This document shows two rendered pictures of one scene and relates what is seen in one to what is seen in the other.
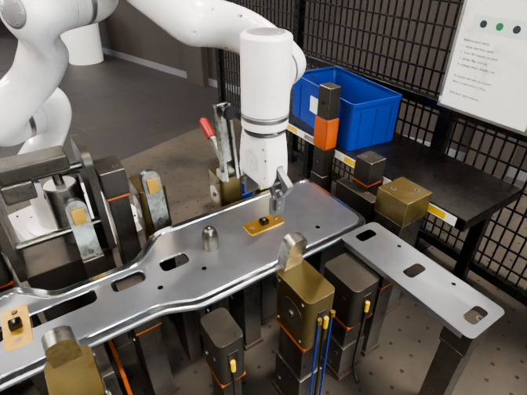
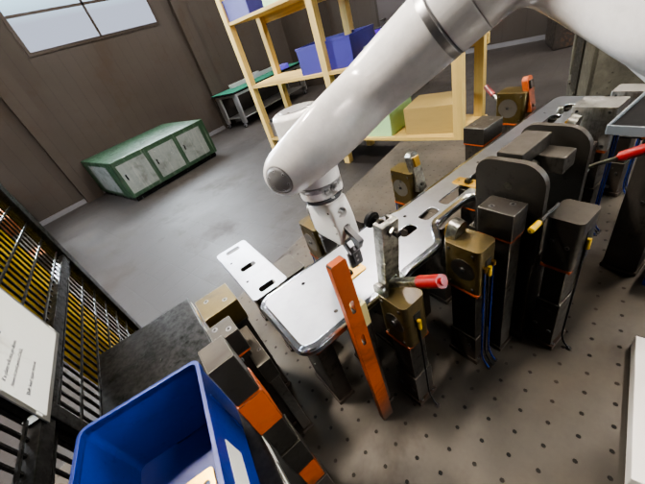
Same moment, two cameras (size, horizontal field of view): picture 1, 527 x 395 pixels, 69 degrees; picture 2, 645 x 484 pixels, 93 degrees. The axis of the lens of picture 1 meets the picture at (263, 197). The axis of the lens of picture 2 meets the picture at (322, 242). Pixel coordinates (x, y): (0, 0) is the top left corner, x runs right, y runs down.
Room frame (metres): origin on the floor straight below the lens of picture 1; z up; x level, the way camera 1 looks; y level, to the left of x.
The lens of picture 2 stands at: (1.18, 0.04, 1.49)
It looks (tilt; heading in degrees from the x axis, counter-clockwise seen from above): 35 degrees down; 188
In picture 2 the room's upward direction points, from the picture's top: 19 degrees counter-clockwise
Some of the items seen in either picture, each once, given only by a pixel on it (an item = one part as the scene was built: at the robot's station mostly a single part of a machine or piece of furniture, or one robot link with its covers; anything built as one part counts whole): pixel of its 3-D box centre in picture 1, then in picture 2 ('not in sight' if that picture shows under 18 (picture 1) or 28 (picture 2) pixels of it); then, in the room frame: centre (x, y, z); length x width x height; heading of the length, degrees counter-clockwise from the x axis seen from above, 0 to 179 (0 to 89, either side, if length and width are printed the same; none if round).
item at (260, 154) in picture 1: (264, 150); (329, 213); (0.64, 0.00, 1.18); 0.10 x 0.07 x 0.11; 34
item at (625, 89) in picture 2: not in sight; (624, 144); (0.21, 0.98, 0.88); 0.12 x 0.07 x 0.36; 34
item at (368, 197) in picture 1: (350, 237); (276, 381); (0.78, -0.23, 0.85); 0.12 x 0.03 x 0.30; 34
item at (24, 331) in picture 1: (15, 324); (467, 181); (0.38, 0.39, 1.01); 0.08 x 0.04 x 0.01; 33
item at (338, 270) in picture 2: not in sight; (367, 355); (0.83, 0.00, 0.95); 0.03 x 0.01 x 0.50; 124
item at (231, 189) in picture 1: (226, 226); (415, 351); (0.79, 0.10, 0.87); 0.10 x 0.07 x 0.35; 34
